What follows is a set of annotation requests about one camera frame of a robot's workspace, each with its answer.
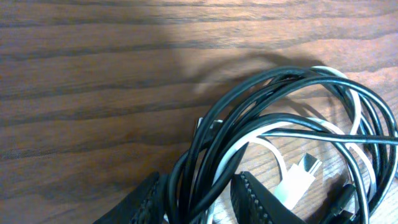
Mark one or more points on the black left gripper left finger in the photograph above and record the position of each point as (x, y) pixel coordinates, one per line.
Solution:
(144, 205)

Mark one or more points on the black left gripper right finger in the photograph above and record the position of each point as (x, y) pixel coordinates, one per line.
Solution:
(255, 204)

